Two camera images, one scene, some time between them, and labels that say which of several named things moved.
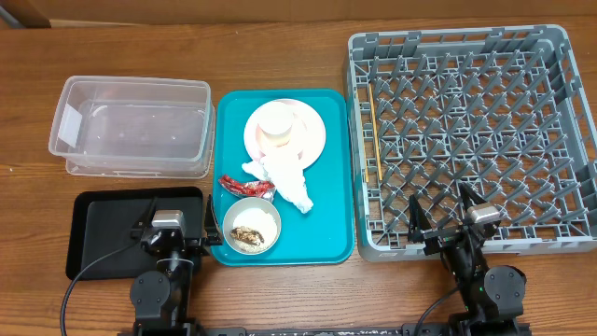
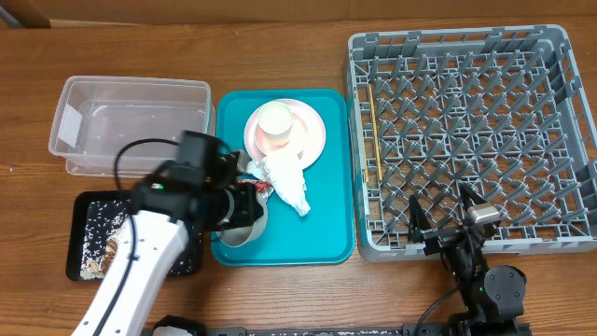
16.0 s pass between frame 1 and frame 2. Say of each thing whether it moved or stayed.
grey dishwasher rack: stayed
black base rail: stayed
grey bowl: moved
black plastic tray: stayed
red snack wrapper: stayed
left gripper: moved
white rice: moved
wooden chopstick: stayed
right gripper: stayed
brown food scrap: moved
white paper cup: stayed
